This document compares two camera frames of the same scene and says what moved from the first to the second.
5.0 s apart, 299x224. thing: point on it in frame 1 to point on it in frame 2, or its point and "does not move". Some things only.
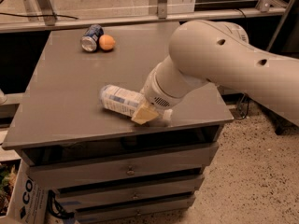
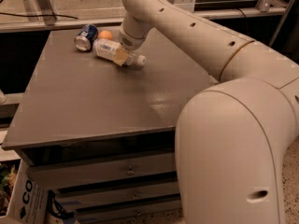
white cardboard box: (28, 201) does not move
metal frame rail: (49, 24) does not move
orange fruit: (106, 42) to (106, 35)
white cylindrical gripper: (156, 94) to (130, 43)
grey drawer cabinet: (103, 168) does not move
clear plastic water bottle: (126, 102) to (106, 50)
